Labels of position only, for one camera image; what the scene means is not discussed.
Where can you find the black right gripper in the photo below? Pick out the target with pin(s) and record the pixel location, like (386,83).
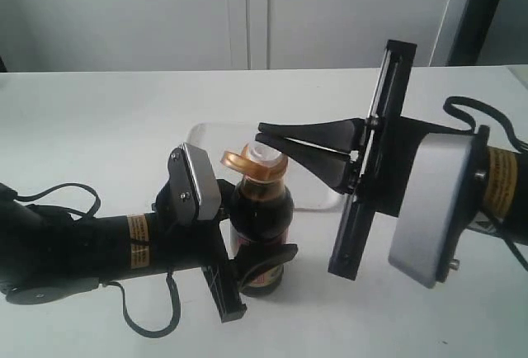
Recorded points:
(386,155)

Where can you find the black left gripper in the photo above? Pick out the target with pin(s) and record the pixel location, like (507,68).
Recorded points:
(201,244)

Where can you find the dark soy sauce bottle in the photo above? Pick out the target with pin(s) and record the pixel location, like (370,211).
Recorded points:
(260,207)

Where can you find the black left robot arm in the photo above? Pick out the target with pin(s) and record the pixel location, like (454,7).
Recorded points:
(51,252)

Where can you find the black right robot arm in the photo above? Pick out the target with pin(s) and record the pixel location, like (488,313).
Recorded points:
(505,190)

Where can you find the white rectangular tray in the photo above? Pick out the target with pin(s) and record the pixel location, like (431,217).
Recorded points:
(308,192)

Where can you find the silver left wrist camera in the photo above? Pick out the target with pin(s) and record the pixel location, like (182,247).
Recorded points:
(194,190)

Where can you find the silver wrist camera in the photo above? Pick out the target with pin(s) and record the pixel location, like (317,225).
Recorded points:
(443,194)
(194,190)

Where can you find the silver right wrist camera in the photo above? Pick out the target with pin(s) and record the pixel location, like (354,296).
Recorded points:
(443,194)

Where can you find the dark vertical post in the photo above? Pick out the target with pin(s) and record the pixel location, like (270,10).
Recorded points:
(472,32)

